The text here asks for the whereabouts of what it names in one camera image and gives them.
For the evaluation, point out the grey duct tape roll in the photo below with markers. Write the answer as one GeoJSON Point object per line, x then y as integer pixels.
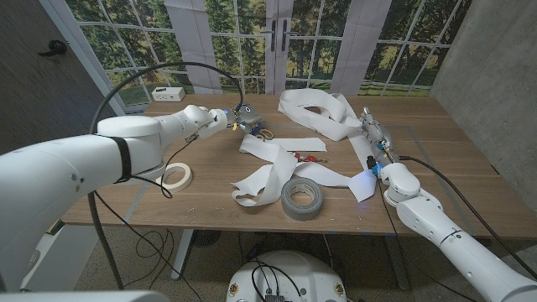
{"type": "Point", "coordinates": [293, 209]}

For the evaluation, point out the long white receipt paper strip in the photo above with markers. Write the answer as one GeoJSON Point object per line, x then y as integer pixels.
{"type": "Point", "coordinates": [277, 168]}

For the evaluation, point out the black round floor object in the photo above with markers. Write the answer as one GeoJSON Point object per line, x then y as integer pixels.
{"type": "Point", "coordinates": [205, 237]}

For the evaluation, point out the white power box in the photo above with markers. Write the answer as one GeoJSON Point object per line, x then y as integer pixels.
{"type": "Point", "coordinates": [168, 94]}

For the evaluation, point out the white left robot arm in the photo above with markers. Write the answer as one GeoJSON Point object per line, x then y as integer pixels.
{"type": "Point", "coordinates": [63, 168]}

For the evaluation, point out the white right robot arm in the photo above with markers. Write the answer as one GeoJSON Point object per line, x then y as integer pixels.
{"type": "Point", "coordinates": [461, 251]}

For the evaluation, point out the white robot torso edge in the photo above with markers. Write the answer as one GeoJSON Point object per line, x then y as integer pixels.
{"type": "Point", "coordinates": [84, 298]}

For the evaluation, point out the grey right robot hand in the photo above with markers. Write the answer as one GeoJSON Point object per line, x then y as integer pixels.
{"type": "Point", "coordinates": [381, 140]}

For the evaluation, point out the grey table leg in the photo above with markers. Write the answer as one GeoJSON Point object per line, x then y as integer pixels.
{"type": "Point", "coordinates": [398, 264]}

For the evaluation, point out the white table leg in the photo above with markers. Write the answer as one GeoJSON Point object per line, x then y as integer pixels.
{"type": "Point", "coordinates": [181, 256]}

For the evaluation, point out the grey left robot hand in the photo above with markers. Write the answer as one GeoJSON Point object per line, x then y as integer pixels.
{"type": "Point", "coordinates": [249, 114]}

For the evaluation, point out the white robot torso base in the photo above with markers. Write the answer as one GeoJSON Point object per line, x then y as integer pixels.
{"type": "Point", "coordinates": [314, 277]}

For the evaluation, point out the beige masking tape roll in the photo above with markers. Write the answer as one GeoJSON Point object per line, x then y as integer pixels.
{"type": "Point", "coordinates": [180, 186]}

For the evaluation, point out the white floor board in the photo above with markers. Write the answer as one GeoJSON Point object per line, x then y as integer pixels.
{"type": "Point", "coordinates": [63, 260]}

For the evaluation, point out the printed window forest backdrop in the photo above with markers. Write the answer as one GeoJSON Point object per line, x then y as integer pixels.
{"type": "Point", "coordinates": [314, 42]}

